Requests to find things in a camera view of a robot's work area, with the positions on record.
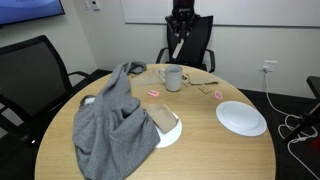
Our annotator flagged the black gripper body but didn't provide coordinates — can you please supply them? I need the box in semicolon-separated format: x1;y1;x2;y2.
172;0;196;16

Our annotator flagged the white marker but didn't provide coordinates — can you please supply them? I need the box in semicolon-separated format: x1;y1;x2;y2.
171;37;185;60

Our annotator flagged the black armchair with solid backrest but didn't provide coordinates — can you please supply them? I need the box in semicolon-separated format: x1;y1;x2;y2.
155;15;217;74

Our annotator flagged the brown paper napkin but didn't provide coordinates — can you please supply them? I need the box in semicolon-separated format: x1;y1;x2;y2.
188;74;220;86
143;103;179;134

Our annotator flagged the small brown paper tag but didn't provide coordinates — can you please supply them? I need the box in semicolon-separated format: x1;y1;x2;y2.
182;73;191;87

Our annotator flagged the white ceramic mug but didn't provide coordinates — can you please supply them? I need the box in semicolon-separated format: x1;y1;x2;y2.
157;64;184;93

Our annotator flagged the brown sugar packet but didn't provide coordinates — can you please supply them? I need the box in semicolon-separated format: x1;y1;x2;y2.
198;85;213;95

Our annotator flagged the pink sugar packet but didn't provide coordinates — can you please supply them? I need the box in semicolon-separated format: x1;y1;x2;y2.
213;90;224;101
147;89;161;98

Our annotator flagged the large white round plate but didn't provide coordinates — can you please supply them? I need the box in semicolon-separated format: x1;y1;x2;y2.
215;100;268;137

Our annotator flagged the white plate with napkin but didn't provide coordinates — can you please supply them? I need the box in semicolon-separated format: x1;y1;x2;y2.
153;111;183;149

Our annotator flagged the grey knit sweater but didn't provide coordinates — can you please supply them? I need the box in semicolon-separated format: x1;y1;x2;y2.
72;61;162;180

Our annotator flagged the black equipment stand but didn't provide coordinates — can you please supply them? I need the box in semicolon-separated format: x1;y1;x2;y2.
283;75;320;144

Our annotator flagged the black mesh office chair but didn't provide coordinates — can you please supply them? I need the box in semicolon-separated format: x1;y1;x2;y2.
0;34;113;148

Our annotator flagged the white wall whiteboard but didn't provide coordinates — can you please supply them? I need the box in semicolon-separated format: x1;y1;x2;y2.
120;0;320;28

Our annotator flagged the white wall thermostat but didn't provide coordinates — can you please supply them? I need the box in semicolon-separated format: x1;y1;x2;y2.
90;0;101;12

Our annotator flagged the white wall power outlet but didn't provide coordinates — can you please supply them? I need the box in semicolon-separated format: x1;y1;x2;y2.
261;59;279;73

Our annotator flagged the white power cable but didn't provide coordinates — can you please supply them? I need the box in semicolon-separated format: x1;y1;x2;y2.
264;69;320;180

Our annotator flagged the wall mounted display screen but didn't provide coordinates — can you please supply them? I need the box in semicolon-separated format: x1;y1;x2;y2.
0;0;66;28

